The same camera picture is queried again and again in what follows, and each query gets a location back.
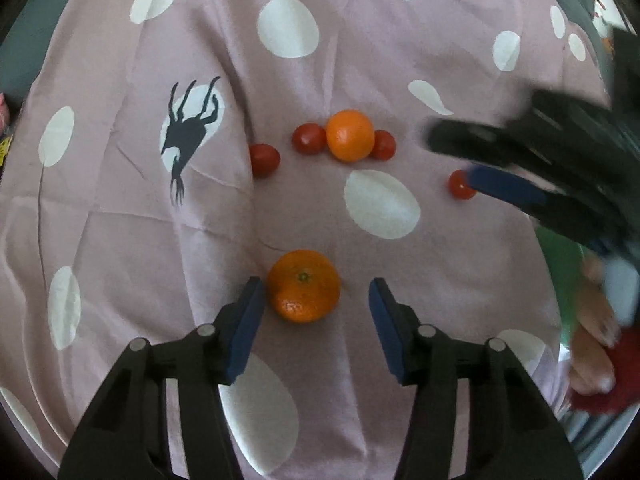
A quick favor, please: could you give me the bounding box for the lone cherry tomato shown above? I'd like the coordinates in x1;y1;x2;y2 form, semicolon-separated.
447;169;476;200

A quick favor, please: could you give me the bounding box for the orange mandarin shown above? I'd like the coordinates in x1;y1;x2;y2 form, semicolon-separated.
326;110;375;162
266;249;341;324

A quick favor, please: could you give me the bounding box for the right human hand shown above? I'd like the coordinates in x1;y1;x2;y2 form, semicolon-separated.
568;255;620;396

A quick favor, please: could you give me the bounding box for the green plastic bowl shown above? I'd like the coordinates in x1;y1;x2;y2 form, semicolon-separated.
535;226;585;344

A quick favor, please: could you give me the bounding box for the pink polka dot cloth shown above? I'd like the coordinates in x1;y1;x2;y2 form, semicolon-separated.
1;0;606;479

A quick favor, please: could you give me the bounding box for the grey-green sofa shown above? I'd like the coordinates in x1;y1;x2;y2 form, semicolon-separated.
1;0;68;112

